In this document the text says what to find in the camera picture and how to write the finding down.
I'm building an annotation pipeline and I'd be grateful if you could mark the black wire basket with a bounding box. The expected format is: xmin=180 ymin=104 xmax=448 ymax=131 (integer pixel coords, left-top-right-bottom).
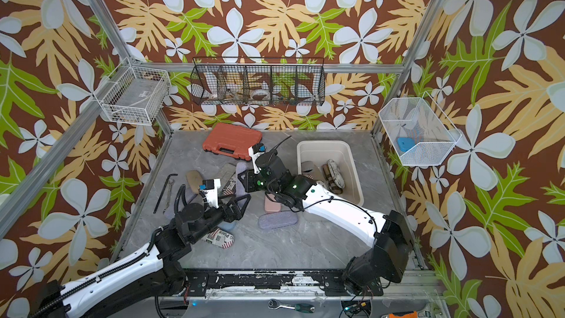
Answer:
xmin=188 ymin=57 xmax=327 ymax=106

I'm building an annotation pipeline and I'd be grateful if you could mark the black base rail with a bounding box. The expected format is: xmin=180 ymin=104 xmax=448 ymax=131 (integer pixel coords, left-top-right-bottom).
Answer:
xmin=184 ymin=269 xmax=383 ymax=298

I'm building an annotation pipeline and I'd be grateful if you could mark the black hex key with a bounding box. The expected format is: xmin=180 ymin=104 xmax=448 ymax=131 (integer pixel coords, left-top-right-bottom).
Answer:
xmin=152 ymin=173 xmax=178 ymax=214

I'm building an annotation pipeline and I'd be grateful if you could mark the ratchet wrench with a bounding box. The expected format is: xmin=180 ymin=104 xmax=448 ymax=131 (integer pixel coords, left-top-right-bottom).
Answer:
xmin=268 ymin=299 xmax=316 ymax=314

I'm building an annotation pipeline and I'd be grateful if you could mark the plaid glasses case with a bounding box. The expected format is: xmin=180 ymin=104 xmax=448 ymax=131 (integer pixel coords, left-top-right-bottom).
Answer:
xmin=322 ymin=164 xmax=343 ymax=194

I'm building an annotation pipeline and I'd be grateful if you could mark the lavender glasses case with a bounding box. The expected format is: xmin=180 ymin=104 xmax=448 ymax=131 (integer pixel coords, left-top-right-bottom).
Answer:
xmin=258 ymin=211 xmax=298 ymax=231

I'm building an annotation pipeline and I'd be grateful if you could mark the white wire basket left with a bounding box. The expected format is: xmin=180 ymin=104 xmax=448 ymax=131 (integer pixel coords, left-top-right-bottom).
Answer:
xmin=96 ymin=58 xmax=171 ymax=126

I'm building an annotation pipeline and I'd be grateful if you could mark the cream plastic storage box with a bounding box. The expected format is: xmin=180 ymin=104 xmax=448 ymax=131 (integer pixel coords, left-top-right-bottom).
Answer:
xmin=297 ymin=140 xmax=364 ymax=206

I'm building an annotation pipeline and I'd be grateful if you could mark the red plastic tool case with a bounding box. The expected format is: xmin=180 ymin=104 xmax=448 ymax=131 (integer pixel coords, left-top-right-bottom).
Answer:
xmin=202 ymin=123 xmax=263 ymax=161

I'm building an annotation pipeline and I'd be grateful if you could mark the blue glasses case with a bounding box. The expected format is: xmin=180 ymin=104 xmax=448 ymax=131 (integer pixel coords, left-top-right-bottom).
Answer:
xmin=219 ymin=222 xmax=237 ymax=233

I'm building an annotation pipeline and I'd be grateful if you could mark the blue object in basket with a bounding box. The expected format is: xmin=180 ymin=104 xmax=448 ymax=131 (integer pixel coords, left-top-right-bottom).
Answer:
xmin=397 ymin=137 xmax=416 ymax=153

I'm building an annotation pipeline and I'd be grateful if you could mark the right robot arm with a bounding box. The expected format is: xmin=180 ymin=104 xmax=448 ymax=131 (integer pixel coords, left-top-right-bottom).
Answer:
xmin=238 ymin=143 xmax=413 ymax=296

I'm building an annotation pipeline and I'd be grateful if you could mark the pale purple glasses case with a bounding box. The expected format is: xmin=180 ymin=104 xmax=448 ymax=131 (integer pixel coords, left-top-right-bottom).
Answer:
xmin=235 ymin=161 xmax=247 ymax=197

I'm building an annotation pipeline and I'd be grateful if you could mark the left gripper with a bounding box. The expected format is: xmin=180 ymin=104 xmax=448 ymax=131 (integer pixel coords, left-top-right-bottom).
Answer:
xmin=190 ymin=191 xmax=250 ymax=244

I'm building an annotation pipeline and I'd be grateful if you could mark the tan glasses case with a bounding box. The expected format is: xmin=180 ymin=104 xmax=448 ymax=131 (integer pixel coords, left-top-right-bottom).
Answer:
xmin=185 ymin=170 xmax=203 ymax=194

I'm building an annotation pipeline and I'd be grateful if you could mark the small pink glasses case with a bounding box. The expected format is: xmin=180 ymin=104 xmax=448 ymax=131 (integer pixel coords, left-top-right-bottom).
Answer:
xmin=264 ymin=194 xmax=282 ymax=213

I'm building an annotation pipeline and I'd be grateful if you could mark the white mesh basket right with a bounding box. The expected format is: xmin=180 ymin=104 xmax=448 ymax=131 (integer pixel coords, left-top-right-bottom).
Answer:
xmin=379 ymin=97 xmax=462 ymax=167

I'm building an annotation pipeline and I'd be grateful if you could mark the light grey glasses case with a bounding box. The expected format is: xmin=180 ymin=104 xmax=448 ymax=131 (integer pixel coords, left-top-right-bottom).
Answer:
xmin=218 ymin=163 xmax=236 ymax=186

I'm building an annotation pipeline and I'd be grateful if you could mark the floral print glasses case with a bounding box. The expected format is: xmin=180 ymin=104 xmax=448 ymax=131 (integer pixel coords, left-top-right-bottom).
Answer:
xmin=327 ymin=159 xmax=345 ymax=189

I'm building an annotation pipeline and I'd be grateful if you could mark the flag print glasses case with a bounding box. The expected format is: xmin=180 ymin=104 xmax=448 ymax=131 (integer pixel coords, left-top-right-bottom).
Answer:
xmin=203 ymin=228 xmax=235 ymax=249

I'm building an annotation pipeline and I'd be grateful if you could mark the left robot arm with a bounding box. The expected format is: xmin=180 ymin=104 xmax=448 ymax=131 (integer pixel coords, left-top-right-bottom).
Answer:
xmin=29 ymin=185 xmax=251 ymax=317

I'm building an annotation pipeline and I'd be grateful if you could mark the grey fabric glasses case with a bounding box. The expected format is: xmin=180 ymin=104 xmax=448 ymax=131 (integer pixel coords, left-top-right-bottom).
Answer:
xmin=301 ymin=160 xmax=317 ymax=177

